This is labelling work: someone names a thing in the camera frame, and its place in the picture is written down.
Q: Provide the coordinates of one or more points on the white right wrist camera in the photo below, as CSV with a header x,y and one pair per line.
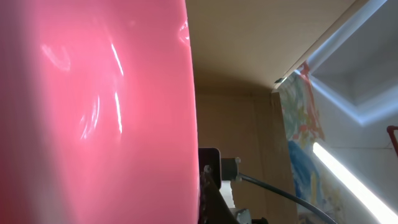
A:
x,y
223,171

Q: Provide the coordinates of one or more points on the pink plastic measuring scoop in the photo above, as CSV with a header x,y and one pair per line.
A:
x,y
98,119

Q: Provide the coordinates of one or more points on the colourful wall poster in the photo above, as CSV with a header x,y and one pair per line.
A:
x,y
313,182

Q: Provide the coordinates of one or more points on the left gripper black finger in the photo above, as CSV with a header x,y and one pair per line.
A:
x,y
213,209

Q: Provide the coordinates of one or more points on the fluorescent ceiling light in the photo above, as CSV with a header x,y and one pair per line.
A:
x,y
377,207

